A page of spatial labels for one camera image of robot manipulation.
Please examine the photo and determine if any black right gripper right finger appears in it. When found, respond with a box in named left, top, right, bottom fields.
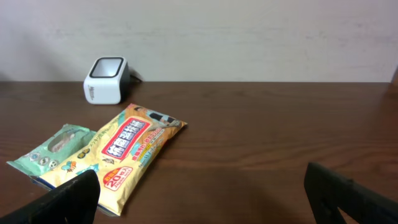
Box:
left=304, top=162, right=397, bottom=224

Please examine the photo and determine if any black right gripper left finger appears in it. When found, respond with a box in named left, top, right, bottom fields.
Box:
left=1, top=170, right=100, bottom=224

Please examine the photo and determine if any teal wipes pouch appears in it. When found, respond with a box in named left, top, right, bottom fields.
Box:
left=7, top=124, right=96, bottom=177

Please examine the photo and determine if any yellow wet wipes pack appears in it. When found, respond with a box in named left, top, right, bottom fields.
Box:
left=37, top=104, right=186, bottom=217

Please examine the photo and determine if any white barcode scanner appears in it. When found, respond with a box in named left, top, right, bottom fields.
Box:
left=83, top=56, right=143, bottom=105

